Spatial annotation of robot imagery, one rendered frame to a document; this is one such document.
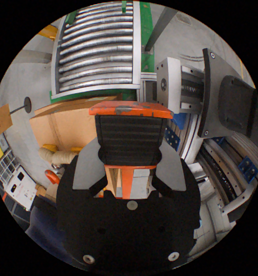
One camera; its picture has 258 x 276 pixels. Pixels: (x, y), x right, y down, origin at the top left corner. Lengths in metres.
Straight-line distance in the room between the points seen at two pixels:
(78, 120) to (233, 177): 0.54
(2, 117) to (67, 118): 1.77
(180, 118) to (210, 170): 0.27
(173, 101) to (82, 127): 0.27
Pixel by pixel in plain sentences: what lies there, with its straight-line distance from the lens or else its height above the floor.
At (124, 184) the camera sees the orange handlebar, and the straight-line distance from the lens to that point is 0.20.
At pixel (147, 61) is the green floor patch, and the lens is 1.28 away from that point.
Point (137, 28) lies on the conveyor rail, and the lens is 0.78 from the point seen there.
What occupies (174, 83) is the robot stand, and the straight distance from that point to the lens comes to 0.21.
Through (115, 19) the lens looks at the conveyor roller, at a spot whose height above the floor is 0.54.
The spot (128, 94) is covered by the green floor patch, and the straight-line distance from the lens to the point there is 1.18.
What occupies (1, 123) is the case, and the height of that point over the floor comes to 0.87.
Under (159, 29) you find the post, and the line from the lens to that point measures 0.88.
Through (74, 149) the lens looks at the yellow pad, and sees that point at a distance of 0.35.
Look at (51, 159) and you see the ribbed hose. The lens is 0.35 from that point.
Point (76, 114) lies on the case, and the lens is 0.29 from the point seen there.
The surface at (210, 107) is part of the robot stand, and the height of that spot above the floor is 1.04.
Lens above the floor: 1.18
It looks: 59 degrees down
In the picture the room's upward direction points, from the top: 178 degrees counter-clockwise
